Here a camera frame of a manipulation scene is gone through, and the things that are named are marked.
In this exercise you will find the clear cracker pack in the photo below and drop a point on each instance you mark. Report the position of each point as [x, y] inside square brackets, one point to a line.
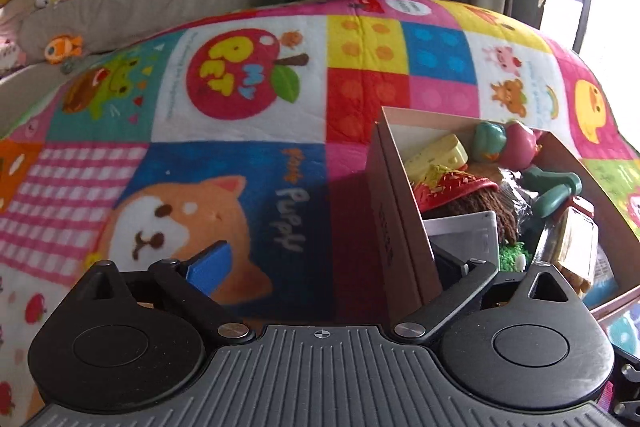
[575, 247]

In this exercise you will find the yellow cheese toy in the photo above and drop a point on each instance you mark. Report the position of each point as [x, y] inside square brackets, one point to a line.
[435, 154]

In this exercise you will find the bread bun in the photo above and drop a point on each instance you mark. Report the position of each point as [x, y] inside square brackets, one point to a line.
[515, 202]

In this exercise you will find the teal round toy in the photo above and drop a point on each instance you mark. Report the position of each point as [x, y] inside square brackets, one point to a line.
[490, 139]

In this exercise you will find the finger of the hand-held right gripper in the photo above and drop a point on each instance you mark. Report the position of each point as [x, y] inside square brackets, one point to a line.
[629, 382]

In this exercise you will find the beige sofa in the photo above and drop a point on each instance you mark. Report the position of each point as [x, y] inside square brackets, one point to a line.
[175, 2]

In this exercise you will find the dark green wooden toy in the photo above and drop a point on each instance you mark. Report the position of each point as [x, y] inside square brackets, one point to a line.
[555, 187]

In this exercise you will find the pink cardboard box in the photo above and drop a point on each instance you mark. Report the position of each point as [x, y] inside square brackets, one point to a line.
[400, 227]

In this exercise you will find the green fuzzy toy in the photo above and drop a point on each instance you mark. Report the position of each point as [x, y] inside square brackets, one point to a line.
[515, 256]

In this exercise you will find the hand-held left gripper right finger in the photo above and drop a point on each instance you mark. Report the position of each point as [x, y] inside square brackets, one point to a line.
[450, 272]

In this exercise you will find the blue white carton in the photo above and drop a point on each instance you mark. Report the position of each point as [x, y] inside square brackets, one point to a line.
[602, 282]

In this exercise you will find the colourful printed blanket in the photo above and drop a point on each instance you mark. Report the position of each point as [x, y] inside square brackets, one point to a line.
[225, 117]

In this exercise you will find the pink toy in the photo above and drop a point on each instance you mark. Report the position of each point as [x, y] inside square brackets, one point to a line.
[520, 144]

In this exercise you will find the white plastic container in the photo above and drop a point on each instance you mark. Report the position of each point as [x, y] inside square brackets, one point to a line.
[465, 232]

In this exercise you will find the orange fish plush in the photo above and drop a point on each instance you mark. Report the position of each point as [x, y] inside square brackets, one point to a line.
[62, 49]

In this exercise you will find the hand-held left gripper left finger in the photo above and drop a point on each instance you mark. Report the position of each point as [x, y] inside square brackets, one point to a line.
[210, 267]

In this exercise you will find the pink bunny plush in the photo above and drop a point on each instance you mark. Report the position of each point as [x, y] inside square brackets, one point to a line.
[10, 42]

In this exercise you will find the brown crochet doll red hat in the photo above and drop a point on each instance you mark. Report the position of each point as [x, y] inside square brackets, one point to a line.
[450, 189]

